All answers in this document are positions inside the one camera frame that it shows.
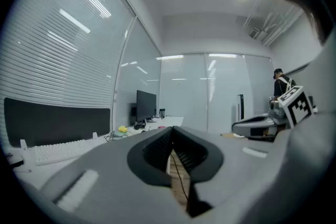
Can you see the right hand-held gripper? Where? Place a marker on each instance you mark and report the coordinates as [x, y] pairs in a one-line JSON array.
[[296, 110]]

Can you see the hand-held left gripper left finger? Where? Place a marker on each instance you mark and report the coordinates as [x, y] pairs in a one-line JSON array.
[[105, 178]]

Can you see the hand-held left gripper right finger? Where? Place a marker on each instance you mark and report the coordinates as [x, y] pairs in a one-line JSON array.
[[231, 165]]

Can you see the clear jar with black lid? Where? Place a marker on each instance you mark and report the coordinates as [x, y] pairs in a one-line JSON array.
[[161, 113]]

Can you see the white tower fan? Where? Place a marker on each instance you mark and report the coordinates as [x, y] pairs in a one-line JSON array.
[[240, 110]]

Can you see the clear plastic bag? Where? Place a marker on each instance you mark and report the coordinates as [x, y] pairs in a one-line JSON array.
[[123, 134]]

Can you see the white keyboard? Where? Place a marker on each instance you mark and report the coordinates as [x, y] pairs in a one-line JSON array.
[[60, 152]]

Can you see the yellow plush toy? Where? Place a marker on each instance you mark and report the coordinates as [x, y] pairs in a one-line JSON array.
[[123, 129]]

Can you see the black monitor at desk back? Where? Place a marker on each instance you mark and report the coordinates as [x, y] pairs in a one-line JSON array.
[[52, 123]]

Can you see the person in white shirt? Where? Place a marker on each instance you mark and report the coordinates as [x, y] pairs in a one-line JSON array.
[[324, 78]]

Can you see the black flat device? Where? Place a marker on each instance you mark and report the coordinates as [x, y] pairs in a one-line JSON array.
[[17, 164]]

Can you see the white ceiling air unit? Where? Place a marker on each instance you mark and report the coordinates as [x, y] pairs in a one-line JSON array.
[[255, 33]]

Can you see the white window blinds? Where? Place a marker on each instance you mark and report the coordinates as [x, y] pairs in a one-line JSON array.
[[52, 60]]

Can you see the white partition bracket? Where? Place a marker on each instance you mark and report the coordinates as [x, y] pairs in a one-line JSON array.
[[23, 144], [95, 136]]

